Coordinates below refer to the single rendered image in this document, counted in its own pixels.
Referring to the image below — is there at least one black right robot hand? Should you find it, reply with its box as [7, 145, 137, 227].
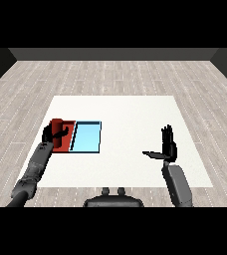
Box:
[141, 124, 178, 163]

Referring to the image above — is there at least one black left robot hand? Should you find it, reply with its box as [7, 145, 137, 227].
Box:
[41, 124, 70, 144]

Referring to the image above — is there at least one small red can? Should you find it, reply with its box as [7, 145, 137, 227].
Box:
[50, 118, 65, 149]

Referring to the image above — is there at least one shallow red open box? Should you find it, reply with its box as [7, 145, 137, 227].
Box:
[48, 120, 77, 153]

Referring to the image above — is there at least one shallow light blue open box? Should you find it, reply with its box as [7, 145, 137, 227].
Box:
[68, 121, 103, 154]

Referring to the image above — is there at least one dark grey robot body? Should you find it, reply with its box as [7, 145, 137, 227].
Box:
[83, 187, 145, 208]

